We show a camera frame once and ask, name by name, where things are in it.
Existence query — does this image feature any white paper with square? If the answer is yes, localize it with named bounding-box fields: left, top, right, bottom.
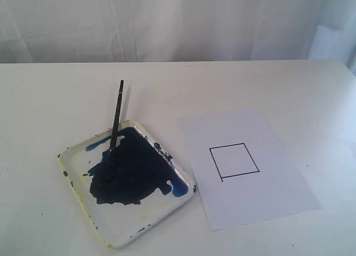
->
left=179, top=109, right=321, bottom=230

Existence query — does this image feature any white backdrop curtain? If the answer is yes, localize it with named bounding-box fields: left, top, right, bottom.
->
left=1, top=0, right=355, bottom=71

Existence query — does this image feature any black paintbrush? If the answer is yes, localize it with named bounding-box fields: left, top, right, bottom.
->
left=105, top=80, right=124, bottom=180

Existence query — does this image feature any white paint tray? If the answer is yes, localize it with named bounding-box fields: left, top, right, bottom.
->
left=58, top=121, right=196, bottom=248

